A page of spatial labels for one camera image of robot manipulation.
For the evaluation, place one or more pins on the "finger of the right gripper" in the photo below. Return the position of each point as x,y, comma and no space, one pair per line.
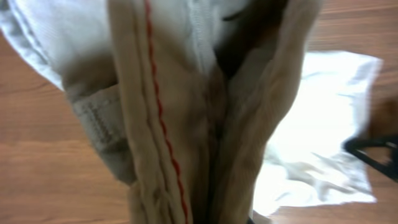
378,153

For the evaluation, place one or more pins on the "beige shorts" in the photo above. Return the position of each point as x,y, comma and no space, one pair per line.
178,98

